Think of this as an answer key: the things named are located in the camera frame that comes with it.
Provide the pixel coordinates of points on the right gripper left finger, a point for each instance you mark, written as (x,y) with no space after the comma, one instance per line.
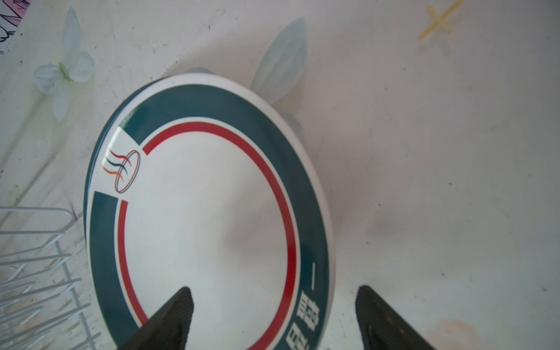
(168,328)

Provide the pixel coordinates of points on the white wire dish rack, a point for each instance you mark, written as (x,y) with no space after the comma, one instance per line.
(40,306)

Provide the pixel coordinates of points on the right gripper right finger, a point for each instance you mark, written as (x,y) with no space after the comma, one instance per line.
(381,327)

